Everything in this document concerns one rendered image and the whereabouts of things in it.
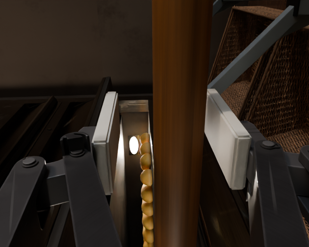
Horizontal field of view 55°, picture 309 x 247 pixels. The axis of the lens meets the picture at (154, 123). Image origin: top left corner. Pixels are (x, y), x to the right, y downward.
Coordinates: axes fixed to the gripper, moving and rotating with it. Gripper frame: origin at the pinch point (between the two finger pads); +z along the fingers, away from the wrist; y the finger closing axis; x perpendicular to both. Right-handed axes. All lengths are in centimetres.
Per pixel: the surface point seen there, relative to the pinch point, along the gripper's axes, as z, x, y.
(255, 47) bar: 36.7, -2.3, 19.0
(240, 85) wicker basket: 143, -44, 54
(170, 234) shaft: -1.2, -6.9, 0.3
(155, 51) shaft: -0.4, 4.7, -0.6
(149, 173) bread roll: 96, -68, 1
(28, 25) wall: 282, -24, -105
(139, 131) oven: 148, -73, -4
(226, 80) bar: 36.8, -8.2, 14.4
